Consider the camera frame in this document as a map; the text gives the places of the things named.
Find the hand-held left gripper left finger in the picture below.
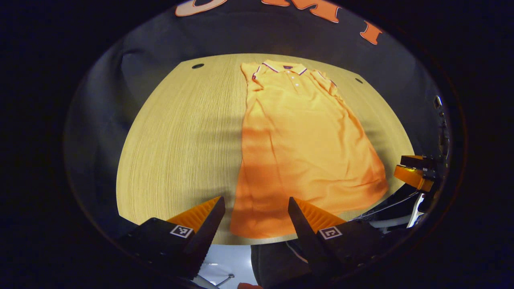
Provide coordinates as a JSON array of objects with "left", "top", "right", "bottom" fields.
[{"left": 116, "top": 196, "right": 226, "bottom": 279}]

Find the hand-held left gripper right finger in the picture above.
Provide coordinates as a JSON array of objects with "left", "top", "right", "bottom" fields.
[{"left": 288, "top": 197, "right": 402, "bottom": 281}]

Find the orange T-shirt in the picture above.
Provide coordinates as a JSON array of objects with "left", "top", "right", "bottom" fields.
[{"left": 230, "top": 59, "right": 389, "bottom": 239}]

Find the person's dark clothing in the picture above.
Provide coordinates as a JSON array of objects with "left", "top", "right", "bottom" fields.
[{"left": 251, "top": 184, "right": 420, "bottom": 289}]

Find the metal chair base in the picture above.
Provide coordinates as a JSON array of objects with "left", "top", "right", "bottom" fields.
[{"left": 197, "top": 274, "right": 235, "bottom": 289}]

